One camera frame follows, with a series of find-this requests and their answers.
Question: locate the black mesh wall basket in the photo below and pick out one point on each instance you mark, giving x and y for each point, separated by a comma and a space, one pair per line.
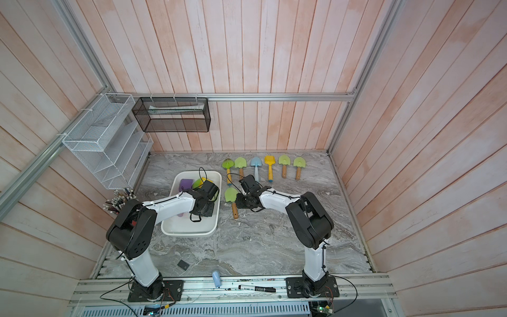
173, 114

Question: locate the green shovel yellow blue handle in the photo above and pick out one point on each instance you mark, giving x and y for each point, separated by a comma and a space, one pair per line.
198, 183

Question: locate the olive green pointed shovel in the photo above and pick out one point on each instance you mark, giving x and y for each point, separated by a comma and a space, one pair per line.
240, 163

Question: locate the black marker pen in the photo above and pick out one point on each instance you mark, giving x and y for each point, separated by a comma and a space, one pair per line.
257, 288

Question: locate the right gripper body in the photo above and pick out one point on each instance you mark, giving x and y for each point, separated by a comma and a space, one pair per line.
244, 201

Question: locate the light green shovel wooden handle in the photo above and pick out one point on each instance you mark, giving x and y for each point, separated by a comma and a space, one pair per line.
284, 161

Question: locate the green spade wooden handle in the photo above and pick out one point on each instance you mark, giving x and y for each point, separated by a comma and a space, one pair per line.
299, 163

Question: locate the red cup of pencils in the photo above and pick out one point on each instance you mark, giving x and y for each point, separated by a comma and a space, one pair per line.
121, 197

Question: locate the white plastic storage box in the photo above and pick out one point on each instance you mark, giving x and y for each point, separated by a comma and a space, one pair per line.
183, 226

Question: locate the small black square piece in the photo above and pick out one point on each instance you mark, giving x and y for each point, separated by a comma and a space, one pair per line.
183, 265

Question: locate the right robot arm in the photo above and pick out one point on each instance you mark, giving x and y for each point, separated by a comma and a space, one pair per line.
312, 225

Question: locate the light blue shovel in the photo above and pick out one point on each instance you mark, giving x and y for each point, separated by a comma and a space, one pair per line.
256, 162

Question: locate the white wire mesh shelf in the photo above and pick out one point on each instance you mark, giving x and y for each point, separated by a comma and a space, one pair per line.
113, 150

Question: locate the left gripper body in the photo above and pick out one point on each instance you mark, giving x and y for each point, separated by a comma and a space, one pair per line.
207, 211

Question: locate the light green shovel wide blade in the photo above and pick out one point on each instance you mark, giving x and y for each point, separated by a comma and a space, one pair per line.
230, 197

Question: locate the purple shovel square blade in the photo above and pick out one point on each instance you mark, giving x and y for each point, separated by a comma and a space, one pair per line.
185, 185

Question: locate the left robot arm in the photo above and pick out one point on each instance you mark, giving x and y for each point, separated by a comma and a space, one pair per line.
131, 232

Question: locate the light blue small cylinder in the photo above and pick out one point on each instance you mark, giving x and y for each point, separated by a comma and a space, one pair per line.
217, 279

